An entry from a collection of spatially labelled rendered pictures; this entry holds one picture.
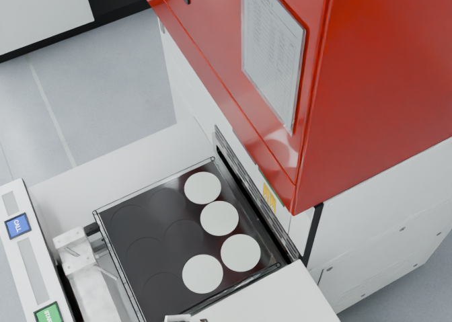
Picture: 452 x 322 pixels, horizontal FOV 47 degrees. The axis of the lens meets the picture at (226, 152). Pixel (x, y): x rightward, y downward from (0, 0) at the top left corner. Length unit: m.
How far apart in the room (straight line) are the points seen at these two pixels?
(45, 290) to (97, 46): 2.03
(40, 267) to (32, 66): 1.94
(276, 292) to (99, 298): 0.44
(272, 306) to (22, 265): 0.61
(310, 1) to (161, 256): 0.88
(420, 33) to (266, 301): 0.71
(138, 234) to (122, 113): 1.46
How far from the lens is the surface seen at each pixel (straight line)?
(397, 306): 2.33
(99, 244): 1.46
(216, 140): 1.47
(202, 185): 1.44
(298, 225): 1.18
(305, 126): 0.78
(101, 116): 2.80
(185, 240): 1.37
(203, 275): 1.33
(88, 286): 1.39
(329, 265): 1.48
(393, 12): 0.70
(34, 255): 1.38
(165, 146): 1.62
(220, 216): 1.39
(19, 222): 1.42
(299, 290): 1.25
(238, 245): 1.35
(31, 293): 1.34
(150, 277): 1.34
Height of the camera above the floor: 2.14
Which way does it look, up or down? 57 degrees down
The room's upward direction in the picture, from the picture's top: 3 degrees counter-clockwise
